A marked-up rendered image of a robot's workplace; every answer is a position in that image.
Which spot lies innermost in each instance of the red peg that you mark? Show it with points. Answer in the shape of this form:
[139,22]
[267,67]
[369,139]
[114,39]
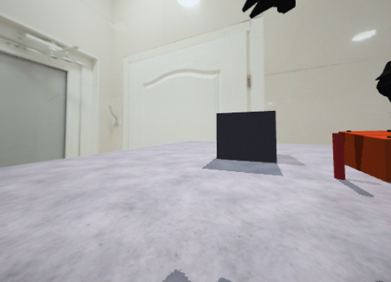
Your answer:
[338,156]

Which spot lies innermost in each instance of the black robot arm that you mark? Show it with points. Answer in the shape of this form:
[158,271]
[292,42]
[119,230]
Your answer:
[384,83]

